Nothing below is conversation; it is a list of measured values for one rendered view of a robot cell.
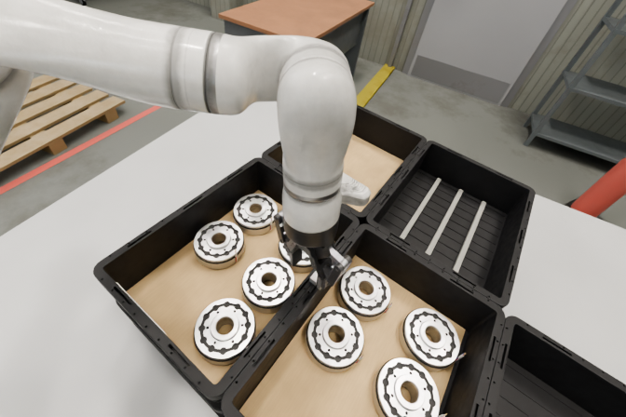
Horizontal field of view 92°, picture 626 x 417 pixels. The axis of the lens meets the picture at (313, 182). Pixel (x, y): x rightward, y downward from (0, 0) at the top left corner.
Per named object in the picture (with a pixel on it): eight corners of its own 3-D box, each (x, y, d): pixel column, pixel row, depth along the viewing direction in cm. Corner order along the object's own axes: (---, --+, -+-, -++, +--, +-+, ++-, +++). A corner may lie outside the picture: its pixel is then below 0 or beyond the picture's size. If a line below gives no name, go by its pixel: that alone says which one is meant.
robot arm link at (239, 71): (354, 37, 31) (212, 13, 29) (368, 73, 24) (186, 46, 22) (339, 100, 35) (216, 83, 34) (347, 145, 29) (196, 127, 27)
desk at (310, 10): (357, 75, 322) (374, 2, 273) (295, 134, 236) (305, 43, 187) (302, 56, 339) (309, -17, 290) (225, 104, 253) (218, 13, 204)
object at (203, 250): (214, 272, 60) (214, 270, 59) (183, 241, 64) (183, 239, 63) (252, 240, 66) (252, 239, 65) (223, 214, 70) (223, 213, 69)
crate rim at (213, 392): (215, 408, 41) (213, 404, 39) (93, 275, 51) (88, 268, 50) (360, 226, 66) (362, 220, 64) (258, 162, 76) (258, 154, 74)
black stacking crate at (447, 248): (473, 332, 63) (505, 310, 55) (351, 250, 73) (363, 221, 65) (509, 218, 87) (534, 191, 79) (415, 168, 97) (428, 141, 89)
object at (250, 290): (270, 318, 55) (270, 316, 55) (231, 284, 58) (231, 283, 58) (304, 278, 61) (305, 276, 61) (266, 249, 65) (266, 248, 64)
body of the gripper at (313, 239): (267, 205, 40) (272, 247, 46) (315, 243, 36) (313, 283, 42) (308, 178, 44) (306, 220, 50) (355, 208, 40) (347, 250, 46)
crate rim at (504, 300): (500, 316, 56) (508, 310, 54) (360, 226, 66) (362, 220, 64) (530, 195, 80) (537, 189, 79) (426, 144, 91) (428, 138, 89)
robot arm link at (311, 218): (373, 199, 42) (380, 165, 38) (317, 248, 36) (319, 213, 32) (323, 168, 46) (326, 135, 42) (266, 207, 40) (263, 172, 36)
